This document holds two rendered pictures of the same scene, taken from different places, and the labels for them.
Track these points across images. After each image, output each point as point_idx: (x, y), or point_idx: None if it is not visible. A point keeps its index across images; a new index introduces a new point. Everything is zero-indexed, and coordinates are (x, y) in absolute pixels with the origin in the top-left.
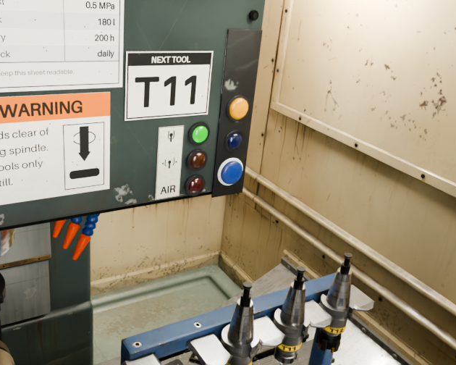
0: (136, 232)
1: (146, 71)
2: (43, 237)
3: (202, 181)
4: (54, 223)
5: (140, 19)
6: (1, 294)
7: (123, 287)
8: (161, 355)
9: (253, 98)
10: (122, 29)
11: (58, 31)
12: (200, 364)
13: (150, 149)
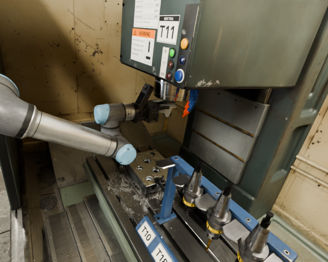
0: None
1: (162, 23)
2: (245, 151)
3: (169, 75)
4: (255, 152)
5: (164, 2)
6: (156, 106)
7: (304, 235)
8: (177, 169)
9: (191, 40)
10: (160, 7)
11: (149, 9)
12: (238, 244)
13: (161, 55)
